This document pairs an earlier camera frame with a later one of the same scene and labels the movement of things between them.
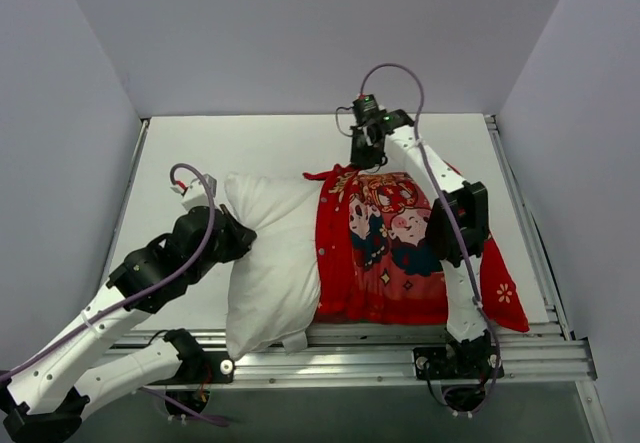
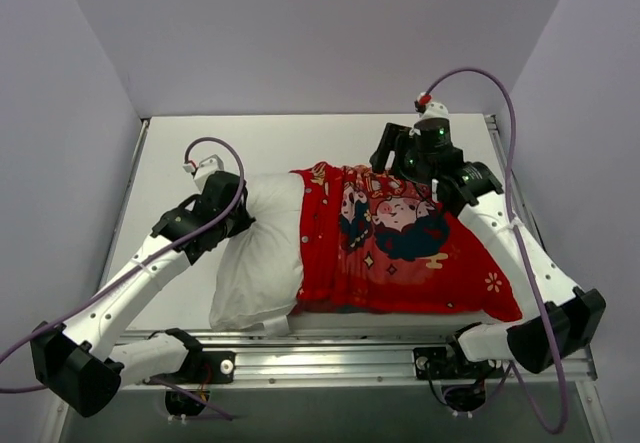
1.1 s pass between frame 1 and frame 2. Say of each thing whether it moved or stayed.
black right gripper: moved
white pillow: moved
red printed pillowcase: moved
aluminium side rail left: stayed
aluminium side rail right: stayed
